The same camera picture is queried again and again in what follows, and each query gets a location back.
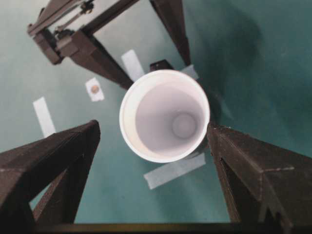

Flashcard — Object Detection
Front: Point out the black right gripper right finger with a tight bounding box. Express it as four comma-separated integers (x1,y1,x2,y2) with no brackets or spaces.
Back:
207,124,312,234

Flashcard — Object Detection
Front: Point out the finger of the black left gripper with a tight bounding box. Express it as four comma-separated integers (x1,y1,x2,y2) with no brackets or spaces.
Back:
150,0,191,66

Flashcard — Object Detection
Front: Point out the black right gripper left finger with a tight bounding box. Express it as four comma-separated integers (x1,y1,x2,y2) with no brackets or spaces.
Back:
0,120,100,234

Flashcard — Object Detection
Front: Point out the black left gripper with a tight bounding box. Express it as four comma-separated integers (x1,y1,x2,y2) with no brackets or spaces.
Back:
26,0,176,91

